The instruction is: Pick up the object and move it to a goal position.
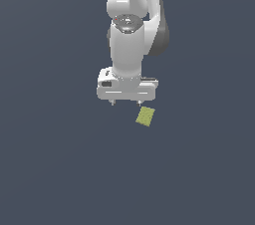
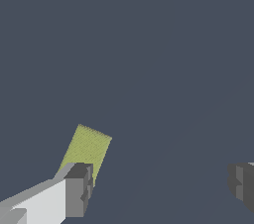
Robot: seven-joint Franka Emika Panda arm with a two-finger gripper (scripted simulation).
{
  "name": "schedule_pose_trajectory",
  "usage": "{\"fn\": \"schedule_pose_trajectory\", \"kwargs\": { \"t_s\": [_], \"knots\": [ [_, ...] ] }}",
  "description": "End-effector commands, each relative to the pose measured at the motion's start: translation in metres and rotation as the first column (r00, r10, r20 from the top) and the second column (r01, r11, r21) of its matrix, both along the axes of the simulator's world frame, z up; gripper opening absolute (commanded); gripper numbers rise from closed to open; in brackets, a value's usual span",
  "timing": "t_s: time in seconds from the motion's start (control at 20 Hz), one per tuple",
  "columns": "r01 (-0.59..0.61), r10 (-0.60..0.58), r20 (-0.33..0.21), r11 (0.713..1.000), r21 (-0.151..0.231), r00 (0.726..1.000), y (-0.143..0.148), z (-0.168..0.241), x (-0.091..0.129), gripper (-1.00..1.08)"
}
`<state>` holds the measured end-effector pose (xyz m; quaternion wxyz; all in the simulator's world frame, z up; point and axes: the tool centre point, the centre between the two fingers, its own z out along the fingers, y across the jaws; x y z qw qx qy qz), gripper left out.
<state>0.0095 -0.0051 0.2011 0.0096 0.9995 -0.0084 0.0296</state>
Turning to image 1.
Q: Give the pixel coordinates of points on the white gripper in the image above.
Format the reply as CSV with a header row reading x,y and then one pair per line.
x,y
126,88

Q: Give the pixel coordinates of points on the olive green block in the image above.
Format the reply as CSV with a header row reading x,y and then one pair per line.
x,y
145,116

